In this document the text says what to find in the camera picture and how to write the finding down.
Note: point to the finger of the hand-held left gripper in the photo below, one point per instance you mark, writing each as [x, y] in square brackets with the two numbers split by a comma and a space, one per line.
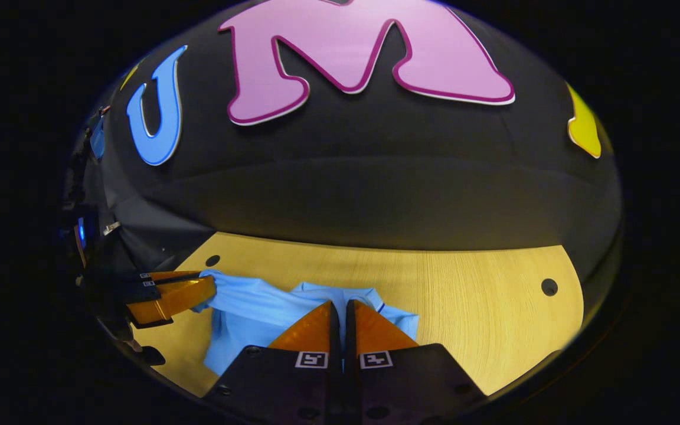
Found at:
[166, 276]
[175, 298]

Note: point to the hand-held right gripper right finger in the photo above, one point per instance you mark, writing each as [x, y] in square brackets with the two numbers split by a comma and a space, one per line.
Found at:
[350, 330]

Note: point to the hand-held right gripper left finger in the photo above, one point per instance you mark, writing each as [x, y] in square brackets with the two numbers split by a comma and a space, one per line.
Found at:
[335, 330]

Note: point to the light blue T-shirt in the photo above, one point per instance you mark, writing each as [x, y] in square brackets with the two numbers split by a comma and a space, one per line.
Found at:
[251, 307]

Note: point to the small silver clip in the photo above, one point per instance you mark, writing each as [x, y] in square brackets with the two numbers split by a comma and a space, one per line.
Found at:
[111, 227]

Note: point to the black backdrop cloth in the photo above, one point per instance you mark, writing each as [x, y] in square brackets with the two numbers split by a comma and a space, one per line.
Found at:
[363, 177]

